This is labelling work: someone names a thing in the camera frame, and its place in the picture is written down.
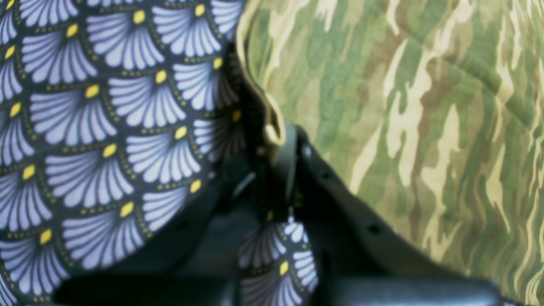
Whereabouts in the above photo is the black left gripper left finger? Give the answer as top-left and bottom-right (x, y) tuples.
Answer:
(53, 153), (267, 306)

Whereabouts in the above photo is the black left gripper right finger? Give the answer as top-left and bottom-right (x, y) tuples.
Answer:
(272, 125), (502, 306)

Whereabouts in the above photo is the camouflage T-shirt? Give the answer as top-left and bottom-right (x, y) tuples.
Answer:
(237, 0), (544, 306)

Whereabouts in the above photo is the fan-patterned tablecloth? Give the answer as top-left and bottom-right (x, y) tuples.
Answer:
(0, 0), (319, 306)

